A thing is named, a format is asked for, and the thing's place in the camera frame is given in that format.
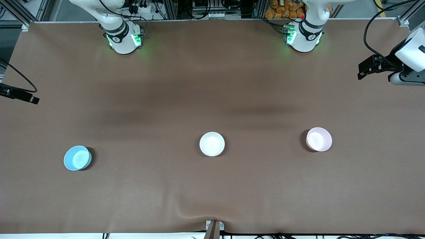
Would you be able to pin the aluminium frame post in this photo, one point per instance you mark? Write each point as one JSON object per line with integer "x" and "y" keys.
{"x": 259, "y": 9}
{"x": 171, "y": 10}

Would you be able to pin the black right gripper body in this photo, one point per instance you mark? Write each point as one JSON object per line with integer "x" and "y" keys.
{"x": 10, "y": 92}

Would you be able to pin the white bowl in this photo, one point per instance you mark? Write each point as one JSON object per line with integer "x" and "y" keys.
{"x": 212, "y": 144}

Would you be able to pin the pink bowl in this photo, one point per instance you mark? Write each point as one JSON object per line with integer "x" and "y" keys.
{"x": 318, "y": 139}

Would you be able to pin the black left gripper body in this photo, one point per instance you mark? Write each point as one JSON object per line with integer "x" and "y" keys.
{"x": 391, "y": 62}

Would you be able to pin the metal table edge clamp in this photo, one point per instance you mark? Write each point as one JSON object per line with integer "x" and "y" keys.
{"x": 214, "y": 230}

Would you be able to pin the grey electronics box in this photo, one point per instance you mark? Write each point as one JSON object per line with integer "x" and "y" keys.
{"x": 215, "y": 15}

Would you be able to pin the orange snack packets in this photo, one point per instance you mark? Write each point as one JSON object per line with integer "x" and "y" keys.
{"x": 279, "y": 11}

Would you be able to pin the white power strip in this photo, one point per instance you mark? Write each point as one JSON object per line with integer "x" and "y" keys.
{"x": 144, "y": 9}

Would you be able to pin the aluminium frame beam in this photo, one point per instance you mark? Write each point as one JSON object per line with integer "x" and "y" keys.
{"x": 20, "y": 11}
{"x": 410, "y": 15}

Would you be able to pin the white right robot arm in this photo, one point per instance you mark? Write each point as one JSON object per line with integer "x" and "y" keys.
{"x": 121, "y": 43}

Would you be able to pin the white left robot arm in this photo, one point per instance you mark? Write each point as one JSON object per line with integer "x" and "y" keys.
{"x": 305, "y": 39}

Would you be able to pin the blue bowl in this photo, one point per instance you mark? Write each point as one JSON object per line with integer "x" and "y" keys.
{"x": 77, "y": 158}

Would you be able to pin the brown table mat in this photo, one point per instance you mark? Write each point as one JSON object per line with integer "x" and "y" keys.
{"x": 212, "y": 83}

